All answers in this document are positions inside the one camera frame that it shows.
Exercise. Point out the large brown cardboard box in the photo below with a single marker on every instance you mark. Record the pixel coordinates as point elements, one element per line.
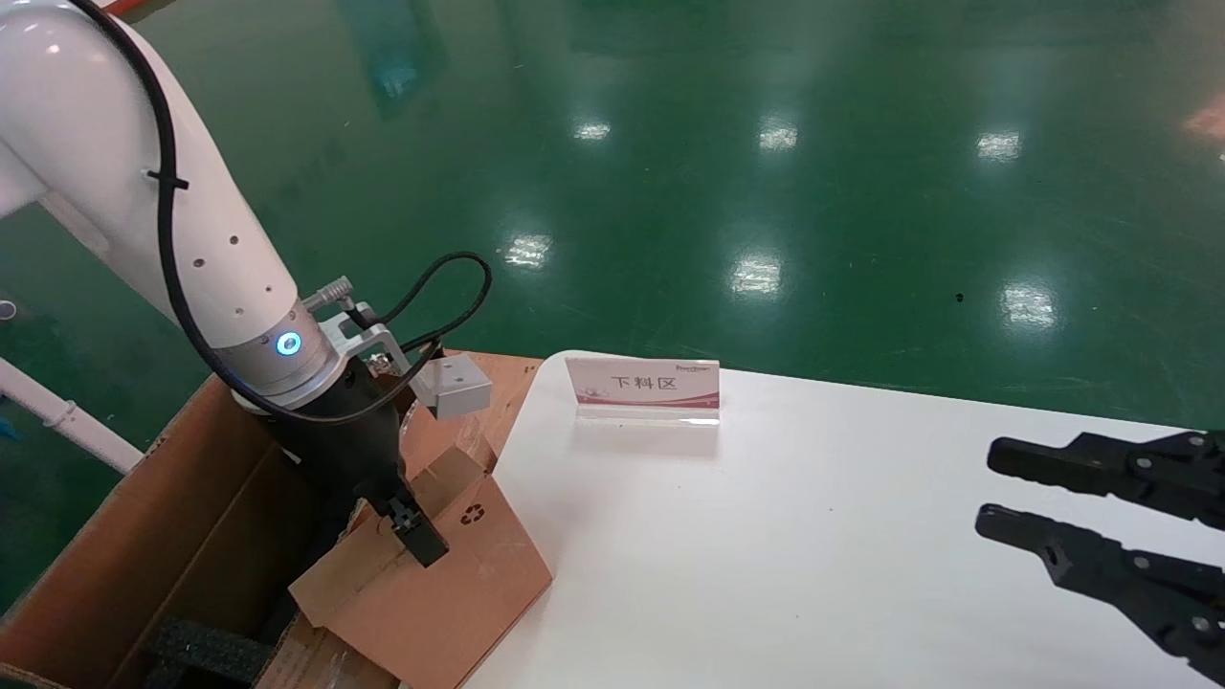
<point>144,536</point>

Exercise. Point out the small cardboard box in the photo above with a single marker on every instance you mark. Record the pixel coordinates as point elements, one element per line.
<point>450,593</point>

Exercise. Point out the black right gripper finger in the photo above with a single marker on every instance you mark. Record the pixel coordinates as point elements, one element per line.
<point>1129,584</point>
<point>1101,469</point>

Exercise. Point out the black foam block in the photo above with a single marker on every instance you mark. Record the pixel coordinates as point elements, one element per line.
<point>206,655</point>

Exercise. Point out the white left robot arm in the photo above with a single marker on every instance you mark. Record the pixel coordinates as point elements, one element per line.
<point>96,124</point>

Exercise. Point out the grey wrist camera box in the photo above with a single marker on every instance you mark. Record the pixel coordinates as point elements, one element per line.
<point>455,388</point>

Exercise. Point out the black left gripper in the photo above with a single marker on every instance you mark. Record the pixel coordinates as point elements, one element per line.
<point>354,445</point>

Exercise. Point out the white pipe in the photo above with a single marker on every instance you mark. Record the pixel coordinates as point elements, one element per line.
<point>86,433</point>

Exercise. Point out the acrylic sign with red stripe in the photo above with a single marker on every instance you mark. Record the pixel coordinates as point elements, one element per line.
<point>641,383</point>

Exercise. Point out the silver camera mount bracket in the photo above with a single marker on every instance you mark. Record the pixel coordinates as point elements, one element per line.
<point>364,337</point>

